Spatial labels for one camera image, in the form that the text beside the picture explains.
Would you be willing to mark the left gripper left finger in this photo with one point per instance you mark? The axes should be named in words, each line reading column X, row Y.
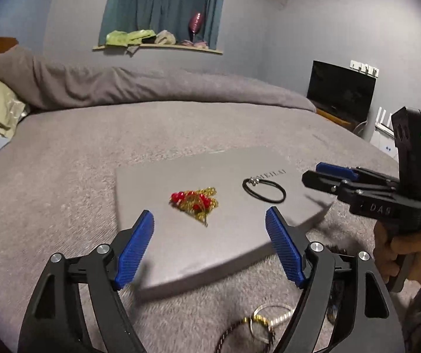
column 54, row 320

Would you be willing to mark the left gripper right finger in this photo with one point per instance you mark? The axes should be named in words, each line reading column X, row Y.
column 366, row 320

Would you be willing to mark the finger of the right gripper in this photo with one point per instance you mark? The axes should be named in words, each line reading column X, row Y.
column 336, row 183
column 356, row 174

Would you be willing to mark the silver bangle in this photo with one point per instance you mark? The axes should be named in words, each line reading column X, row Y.
column 268, row 317

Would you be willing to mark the person's right hand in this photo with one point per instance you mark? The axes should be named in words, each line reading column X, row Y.
column 385, row 253

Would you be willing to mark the white router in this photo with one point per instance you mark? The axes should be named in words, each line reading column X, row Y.
column 383, row 122

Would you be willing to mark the black television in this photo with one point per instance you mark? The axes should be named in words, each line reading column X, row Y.
column 341, row 92

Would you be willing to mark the grey flat box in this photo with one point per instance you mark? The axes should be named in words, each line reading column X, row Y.
column 209, row 211

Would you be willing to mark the beige cloth on sill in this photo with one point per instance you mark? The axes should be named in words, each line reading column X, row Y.
column 165, row 38

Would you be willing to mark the wooden window sill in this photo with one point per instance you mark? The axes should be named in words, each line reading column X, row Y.
column 159, row 47

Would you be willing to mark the teal curtain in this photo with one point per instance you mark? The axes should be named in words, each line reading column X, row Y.
column 172, row 15

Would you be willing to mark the grey duvet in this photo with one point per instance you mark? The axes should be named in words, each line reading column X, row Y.
column 52, row 86

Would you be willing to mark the green cloth on sill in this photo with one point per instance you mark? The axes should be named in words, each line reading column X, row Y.
column 131, row 41

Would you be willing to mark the white wall hooks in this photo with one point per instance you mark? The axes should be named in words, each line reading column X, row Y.
column 364, row 68

